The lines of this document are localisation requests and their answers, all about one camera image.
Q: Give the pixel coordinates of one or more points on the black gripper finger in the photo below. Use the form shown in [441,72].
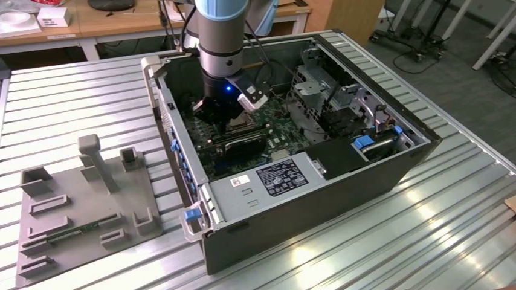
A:
[200,110]

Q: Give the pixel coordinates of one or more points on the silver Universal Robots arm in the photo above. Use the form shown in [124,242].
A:
[218,45]

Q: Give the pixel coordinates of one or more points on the CPU socket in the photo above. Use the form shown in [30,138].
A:
[253,127]

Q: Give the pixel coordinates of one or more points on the copper cylindrical connector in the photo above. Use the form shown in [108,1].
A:
[253,65]

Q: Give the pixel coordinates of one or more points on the blue card retainer clip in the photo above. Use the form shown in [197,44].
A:
[173,145]

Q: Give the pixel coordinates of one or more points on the black graphics card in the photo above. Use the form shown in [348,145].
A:
[245,146]

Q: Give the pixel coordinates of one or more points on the green motherboard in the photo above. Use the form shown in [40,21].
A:
[289,133]

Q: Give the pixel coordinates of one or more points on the silver drive cage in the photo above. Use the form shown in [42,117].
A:
[309,87]

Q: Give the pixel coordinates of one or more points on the small silver heatsink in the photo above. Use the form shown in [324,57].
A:
[281,154]

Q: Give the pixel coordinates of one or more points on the pale blue teach pendant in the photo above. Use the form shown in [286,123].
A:
[265,21]

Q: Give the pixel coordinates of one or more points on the silver power supply unit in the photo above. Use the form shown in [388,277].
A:
[241,199]

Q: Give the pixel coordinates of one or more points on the wooden desk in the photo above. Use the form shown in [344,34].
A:
[120,24]

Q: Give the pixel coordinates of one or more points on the blue case latch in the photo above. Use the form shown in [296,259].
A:
[190,216]

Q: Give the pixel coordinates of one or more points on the black plastic shroud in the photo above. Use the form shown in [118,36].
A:
[334,160]

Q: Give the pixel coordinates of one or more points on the black round stand base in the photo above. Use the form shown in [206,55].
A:
[110,3]

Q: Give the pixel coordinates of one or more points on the wooden cabinet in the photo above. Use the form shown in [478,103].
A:
[350,18]

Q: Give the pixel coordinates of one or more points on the grey parts rack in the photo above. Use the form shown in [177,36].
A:
[80,211]

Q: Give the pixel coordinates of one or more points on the small blue plastic clip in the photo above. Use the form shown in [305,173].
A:
[396,130]

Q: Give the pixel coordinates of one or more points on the white cardboard box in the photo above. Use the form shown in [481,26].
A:
[53,15]

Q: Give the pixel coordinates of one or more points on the black open PC case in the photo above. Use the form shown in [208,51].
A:
[301,235]

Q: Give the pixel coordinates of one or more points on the red plastic packet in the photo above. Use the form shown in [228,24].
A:
[48,1]

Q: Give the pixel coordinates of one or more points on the green RAM stick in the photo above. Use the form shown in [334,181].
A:
[72,232]

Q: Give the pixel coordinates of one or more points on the white round dish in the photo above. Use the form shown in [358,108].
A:
[16,21]

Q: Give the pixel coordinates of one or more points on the black wheeled stand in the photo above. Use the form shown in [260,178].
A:
[437,18]

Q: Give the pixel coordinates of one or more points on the white table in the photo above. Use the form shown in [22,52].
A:
[457,18]
[492,46]

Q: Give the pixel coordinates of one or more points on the wooden block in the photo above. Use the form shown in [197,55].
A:
[510,205]

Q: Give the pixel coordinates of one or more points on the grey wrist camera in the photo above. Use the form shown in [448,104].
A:
[252,98]

